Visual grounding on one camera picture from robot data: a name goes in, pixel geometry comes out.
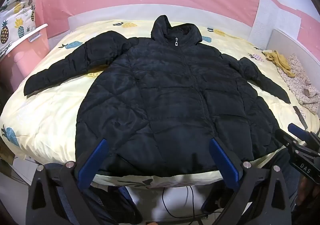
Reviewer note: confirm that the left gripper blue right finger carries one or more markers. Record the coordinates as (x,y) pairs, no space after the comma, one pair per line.
(228,164)

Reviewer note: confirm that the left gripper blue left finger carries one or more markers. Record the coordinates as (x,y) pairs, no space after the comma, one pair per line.
(89,163)

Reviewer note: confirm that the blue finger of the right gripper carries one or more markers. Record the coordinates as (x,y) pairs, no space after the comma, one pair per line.
(299,133)

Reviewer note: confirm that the black puffer jacket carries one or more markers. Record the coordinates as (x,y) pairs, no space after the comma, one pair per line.
(161,100)

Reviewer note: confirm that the person right hand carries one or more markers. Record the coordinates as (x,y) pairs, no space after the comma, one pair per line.
(307,195)

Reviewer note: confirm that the black remote on bed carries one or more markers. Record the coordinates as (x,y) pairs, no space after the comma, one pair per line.
(300,116)

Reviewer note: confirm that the yellow pineapple bed sheet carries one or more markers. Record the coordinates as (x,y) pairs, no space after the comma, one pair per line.
(44,124)

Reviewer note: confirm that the mustard yellow cloth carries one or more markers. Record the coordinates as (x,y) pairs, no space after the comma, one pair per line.
(279,60)

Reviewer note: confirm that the white headboard panel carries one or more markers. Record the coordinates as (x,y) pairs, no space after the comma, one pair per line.
(287,46)

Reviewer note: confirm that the pink storage box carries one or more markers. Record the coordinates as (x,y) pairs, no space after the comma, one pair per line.
(23,56)

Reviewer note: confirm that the pineapple print curtain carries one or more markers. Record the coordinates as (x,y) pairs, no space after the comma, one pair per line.
(17,20)

